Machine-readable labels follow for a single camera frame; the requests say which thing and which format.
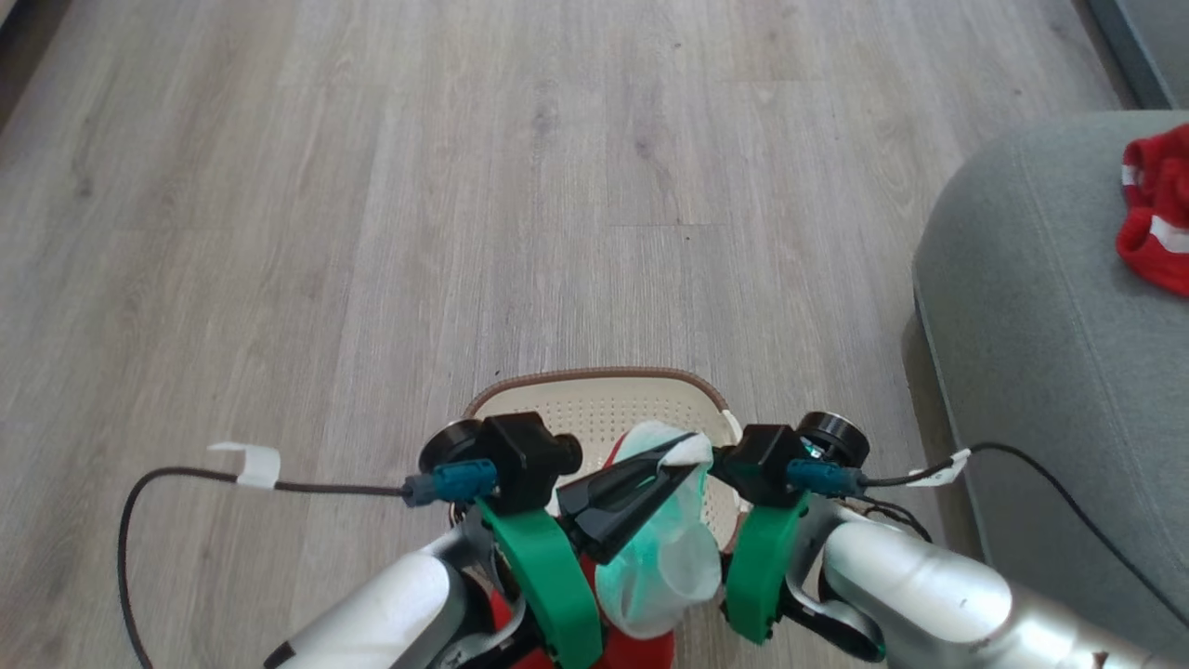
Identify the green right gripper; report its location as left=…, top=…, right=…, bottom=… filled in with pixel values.
left=723, top=492, right=811, bottom=646

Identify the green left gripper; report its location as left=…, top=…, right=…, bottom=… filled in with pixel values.
left=476, top=432, right=699, bottom=669

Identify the pale green white cloth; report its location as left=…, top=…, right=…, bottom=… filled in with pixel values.
left=594, top=420, right=725, bottom=640

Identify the red and white garment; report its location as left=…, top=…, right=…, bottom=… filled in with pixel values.
left=1116, top=124, right=1189, bottom=298

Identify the grey-green fabric sofa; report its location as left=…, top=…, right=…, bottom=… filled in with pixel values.
left=912, top=110, right=1189, bottom=651

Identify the white plastic laundry basket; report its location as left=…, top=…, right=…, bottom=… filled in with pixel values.
left=452, top=367, right=749, bottom=558

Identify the grey upholstered furniture piece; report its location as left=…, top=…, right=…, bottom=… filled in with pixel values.
left=1087, top=0, right=1189, bottom=111

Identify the white cable tape tag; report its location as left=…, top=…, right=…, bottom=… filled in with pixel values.
left=208, top=442, right=281, bottom=491
left=907, top=449, right=973, bottom=488

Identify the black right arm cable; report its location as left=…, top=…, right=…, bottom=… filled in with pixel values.
left=786, top=442, right=1189, bottom=633

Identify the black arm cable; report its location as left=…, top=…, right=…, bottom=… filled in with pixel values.
left=786, top=442, right=1189, bottom=633
left=117, top=459, right=499, bottom=669

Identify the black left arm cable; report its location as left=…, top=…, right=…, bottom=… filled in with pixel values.
left=117, top=459, right=499, bottom=669

